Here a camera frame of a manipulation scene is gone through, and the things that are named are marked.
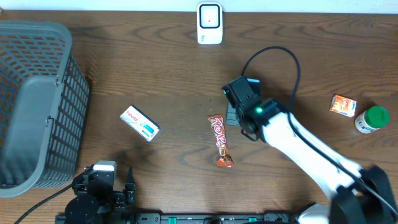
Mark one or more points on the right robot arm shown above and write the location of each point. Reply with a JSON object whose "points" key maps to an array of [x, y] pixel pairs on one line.
{"points": [[357, 195]]}

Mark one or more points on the white barcode scanner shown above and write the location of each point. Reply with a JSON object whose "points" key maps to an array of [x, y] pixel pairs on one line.
{"points": [[209, 23]]}

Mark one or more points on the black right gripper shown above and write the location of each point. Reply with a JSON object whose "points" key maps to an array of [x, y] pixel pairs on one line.
{"points": [[231, 119]]}

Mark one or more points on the green lid white jar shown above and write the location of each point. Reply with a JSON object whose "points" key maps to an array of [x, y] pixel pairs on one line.
{"points": [[372, 119]]}

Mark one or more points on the orange Top chocolate bar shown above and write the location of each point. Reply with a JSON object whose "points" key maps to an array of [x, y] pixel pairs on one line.
{"points": [[217, 125]]}

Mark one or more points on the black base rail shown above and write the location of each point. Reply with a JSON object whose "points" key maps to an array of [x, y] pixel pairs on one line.
{"points": [[156, 218]]}

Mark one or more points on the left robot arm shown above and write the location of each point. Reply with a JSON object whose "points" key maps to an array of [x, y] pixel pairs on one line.
{"points": [[96, 200]]}

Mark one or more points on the small orange snack box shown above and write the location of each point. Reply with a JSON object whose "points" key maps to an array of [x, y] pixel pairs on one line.
{"points": [[343, 105]]}

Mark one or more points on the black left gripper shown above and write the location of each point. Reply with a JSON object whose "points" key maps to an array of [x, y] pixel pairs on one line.
{"points": [[119, 199]]}

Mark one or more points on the white Panadol box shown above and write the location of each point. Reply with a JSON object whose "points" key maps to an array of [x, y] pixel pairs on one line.
{"points": [[140, 122]]}

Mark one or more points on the grey plastic mesh basket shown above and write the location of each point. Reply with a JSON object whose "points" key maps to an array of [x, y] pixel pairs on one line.
{"points": [[44, 100]]}

